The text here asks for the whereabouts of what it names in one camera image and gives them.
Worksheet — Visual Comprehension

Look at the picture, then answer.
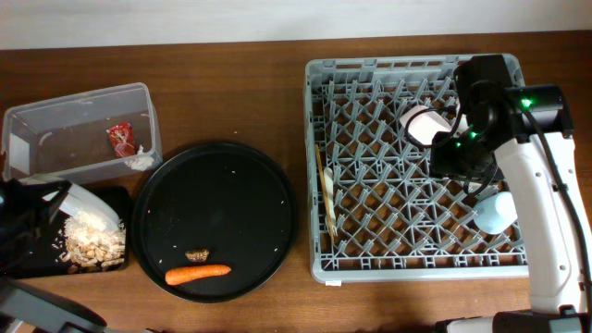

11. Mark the white shallow bowl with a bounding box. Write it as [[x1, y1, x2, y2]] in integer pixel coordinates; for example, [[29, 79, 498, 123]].
[[399, 105, 452, 145]]

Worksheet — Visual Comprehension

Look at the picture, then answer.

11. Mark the blue plastic cup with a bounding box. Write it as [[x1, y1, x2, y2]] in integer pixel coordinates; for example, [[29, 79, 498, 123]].
[[474, 191, 517, 235]]

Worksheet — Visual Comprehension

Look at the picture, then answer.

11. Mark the wooden chopstick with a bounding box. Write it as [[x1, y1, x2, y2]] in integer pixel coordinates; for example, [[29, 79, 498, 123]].
[[314, 144, 335, 245]]

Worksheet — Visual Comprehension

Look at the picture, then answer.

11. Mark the orange carrot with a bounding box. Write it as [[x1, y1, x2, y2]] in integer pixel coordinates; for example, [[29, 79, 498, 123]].
[[165, 265, 231, 286]]

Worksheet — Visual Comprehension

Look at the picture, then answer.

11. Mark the white tissue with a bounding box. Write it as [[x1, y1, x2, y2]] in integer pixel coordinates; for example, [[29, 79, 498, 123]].
[[125, 145, 154, 171]]

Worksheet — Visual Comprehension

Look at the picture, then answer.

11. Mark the red snack wrapper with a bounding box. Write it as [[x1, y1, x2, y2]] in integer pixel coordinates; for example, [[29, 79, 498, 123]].
[[106, 122, 136, 158]]

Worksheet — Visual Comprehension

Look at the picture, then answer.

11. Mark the clear plastic bin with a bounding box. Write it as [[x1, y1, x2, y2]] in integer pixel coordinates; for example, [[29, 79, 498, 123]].
[[1, 82, 163, 184]]

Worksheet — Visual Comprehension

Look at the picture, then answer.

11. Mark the grey plate with food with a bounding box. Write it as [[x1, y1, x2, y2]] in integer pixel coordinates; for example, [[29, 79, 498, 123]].
[[20, 174, 120, 232]]

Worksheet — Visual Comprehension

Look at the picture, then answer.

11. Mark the white plastic fork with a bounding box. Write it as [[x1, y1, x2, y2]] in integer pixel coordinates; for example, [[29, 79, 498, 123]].
[[324, 166, 337, 239]]

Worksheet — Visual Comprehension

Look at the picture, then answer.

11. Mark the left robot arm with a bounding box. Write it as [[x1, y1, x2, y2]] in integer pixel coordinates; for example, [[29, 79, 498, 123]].
[[1, 179, 107, 332]]

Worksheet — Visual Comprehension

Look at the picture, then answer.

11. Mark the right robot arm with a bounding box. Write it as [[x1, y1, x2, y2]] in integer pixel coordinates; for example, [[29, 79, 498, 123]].
[[430, 55, 591, 332]]

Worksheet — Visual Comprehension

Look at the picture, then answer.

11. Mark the grey dishwasher rack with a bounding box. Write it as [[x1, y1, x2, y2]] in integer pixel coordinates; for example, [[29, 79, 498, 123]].
[[303, 55, 528, 285]]

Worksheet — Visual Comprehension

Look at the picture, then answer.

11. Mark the round black serving tray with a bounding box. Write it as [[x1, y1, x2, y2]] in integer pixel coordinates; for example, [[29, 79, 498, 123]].
[[128, 142, 299, 302]]

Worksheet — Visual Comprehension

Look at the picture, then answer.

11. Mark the brown food scrap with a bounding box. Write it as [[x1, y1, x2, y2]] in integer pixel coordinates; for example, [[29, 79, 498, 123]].
[[185, 249, 209, 263]]

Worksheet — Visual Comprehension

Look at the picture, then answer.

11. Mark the pile of rice and shells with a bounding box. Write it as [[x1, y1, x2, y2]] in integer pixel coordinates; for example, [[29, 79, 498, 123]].
[[51, 211, 126, 274]]

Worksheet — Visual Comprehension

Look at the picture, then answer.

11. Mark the black rectangular tray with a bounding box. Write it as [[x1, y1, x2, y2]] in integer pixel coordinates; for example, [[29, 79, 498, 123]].
[[5, 186, 133, 279]]

